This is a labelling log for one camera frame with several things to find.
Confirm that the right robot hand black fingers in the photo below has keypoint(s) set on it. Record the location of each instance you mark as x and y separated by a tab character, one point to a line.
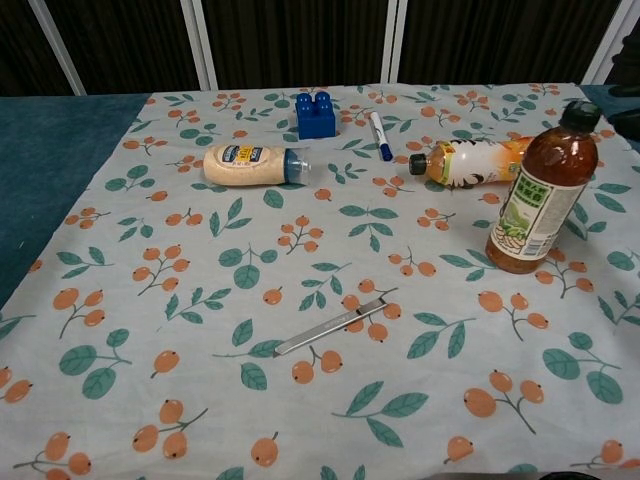
629	65

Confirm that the white marker blue cap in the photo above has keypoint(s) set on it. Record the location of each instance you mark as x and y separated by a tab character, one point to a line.
380	137

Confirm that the mayonnaise squeeze bottle blue cap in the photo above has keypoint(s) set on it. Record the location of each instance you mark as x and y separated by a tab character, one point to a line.
245	167

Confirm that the orange juice bottle black cap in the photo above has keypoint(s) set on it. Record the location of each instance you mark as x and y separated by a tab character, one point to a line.
465	162

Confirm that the brown tea bottle green label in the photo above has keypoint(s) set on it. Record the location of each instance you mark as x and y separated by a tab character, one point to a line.
545	195

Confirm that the dark folding partition white frames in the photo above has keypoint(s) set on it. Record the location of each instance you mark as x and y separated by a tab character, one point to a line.
300	40

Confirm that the blue toy building brick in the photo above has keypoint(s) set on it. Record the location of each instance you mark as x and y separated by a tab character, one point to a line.
315	120

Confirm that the floral tablecloth orange berries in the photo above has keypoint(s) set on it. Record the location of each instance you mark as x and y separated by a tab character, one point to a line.
320	250

